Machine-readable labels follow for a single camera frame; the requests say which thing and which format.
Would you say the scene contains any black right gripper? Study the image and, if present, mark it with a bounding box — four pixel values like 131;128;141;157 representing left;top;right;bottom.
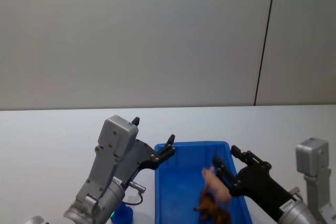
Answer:
212;145;302;221

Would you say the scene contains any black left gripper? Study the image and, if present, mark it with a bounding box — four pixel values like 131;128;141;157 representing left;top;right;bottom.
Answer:
113;116;176;186

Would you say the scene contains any pink toy pig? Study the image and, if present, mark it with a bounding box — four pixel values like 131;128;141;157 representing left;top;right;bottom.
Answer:
201;165;232;209

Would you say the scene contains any dark brown toy animal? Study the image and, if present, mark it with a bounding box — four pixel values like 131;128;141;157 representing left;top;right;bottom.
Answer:
201;207;233;224

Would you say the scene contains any blue plastic bin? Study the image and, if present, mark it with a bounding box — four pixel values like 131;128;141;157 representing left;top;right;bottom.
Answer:
154;141;254;224

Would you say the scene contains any blue round plastic piece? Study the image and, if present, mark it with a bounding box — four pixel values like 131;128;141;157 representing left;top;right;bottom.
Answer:
110;202;135;224

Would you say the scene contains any thin dark cable silver plug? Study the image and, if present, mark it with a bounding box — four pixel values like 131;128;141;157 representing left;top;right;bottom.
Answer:
121;180;147;207

